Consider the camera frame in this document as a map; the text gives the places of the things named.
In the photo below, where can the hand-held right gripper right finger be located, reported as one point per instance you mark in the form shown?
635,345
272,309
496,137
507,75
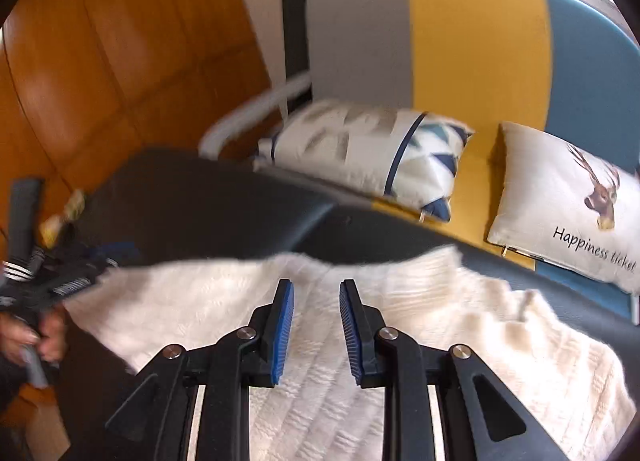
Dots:
348,331

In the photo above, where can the white geometric print pillow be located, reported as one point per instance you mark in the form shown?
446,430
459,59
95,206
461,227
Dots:
350,146

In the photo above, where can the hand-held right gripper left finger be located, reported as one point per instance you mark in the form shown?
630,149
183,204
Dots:
282,331

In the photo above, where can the person's left hand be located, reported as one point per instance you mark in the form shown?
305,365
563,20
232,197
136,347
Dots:
52,336

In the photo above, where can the white deer print pillow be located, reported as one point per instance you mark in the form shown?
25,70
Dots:
545,196

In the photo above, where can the grey yellow blue sofa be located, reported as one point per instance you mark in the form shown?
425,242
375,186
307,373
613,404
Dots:
475,66

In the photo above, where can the yellow packet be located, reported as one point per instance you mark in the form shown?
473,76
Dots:
62,221

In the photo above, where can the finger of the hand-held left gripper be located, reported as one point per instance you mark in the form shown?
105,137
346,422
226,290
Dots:
117,253

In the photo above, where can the white knitted sweater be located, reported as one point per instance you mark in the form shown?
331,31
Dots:
425,301

